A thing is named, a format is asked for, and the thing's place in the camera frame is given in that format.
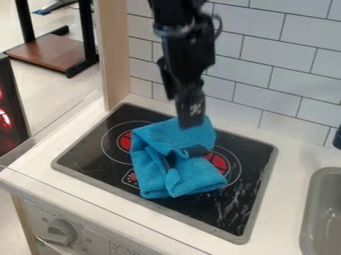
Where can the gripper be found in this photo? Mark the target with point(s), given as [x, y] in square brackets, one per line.
[188, 56]

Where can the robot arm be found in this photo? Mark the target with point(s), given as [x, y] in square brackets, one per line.
[177, 13]

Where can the blue cloth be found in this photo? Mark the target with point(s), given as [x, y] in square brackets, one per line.
[177, 166]

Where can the toy stove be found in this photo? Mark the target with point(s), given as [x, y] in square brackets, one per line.
[88, 149]

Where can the wooden desk with black legs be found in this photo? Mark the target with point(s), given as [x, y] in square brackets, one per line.
[53, 51]

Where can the black tap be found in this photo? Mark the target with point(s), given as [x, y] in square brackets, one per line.
[338, 137]

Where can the black computer case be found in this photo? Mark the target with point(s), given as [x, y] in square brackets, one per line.
[11, 113]

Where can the toy sink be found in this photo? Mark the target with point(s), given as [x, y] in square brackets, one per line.
[324, 212]

